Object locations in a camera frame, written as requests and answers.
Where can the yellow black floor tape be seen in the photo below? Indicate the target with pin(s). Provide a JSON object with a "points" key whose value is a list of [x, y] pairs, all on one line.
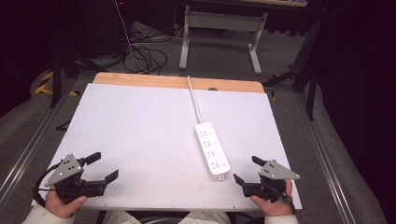
{"points": [[43, 87]]}

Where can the wooden table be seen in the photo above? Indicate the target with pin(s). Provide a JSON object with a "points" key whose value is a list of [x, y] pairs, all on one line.
{"points": [[140, 80]]}

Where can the metal floor rail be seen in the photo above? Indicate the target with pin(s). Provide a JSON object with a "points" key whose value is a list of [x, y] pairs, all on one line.
{"points": [[28, 149], [323, 161]]}

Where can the black metal stand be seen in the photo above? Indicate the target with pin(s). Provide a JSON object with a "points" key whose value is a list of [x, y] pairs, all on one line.
{"points": [[311, 77], [56, 77]]}

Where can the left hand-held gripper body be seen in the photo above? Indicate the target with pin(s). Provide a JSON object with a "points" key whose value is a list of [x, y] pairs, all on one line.
{"points": [[63, 170]]}

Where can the white power strip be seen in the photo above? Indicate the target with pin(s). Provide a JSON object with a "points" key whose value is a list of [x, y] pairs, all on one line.
{"points": [[212, 151]]}

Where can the person's left hand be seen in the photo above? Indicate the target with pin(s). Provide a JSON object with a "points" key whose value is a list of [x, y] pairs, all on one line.
{"points": [[60, 205]]}

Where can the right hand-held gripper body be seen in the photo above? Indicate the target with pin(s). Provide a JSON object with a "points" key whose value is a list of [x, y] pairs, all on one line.
{"points": [[275, 171]]}

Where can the white board table cover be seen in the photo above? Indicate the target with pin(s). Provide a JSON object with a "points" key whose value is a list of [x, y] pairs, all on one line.
{"points": [[140, 130]]}

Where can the wooden desk top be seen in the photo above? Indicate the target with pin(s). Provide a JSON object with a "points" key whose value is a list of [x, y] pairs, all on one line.
{"points": [[264, 2]]}

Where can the person's right hand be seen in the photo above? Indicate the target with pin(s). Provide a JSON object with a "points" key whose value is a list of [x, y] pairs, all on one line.
{"points": [[277, 207]]}

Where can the white metal desk frame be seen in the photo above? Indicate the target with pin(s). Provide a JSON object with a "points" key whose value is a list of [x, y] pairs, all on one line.
{"points": [[222, 20]]}

